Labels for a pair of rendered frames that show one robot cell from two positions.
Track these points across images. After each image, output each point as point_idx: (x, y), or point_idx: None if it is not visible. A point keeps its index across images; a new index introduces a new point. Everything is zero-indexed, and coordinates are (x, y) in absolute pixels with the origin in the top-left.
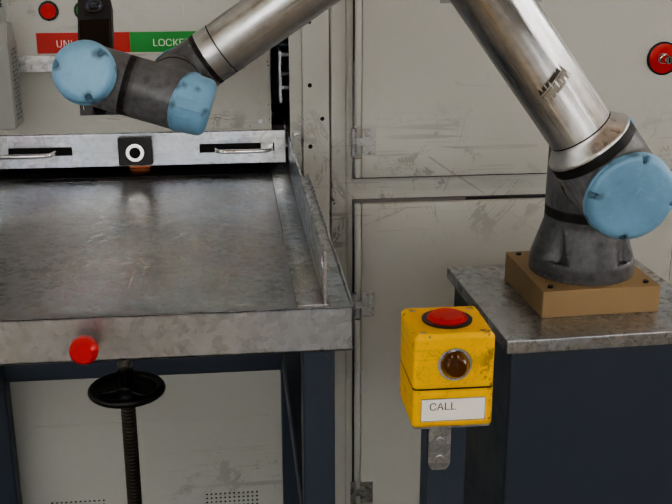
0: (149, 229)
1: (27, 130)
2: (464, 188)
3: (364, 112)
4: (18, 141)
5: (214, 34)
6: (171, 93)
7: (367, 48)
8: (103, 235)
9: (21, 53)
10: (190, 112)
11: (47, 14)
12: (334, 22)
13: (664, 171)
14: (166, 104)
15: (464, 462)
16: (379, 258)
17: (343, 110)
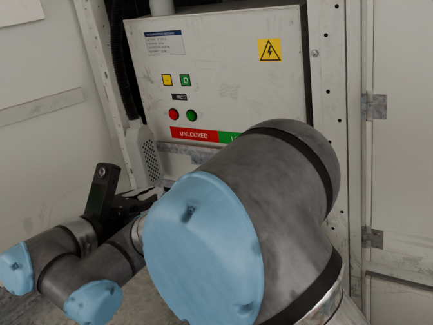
0: (163, 305)
1: (173, 178)
2: None
3: (373, 217)
4: (167, 184)
5: (138, 230)
6: (64, 304)
7: (376, 171)
8: (134, 304)
9: (164, 136)
10: (77, 321)
11: (172, 117)
12: (350, 144)
13: None
14: (62, 309)
15: None
16: (384, 317)
17: (359, 209)
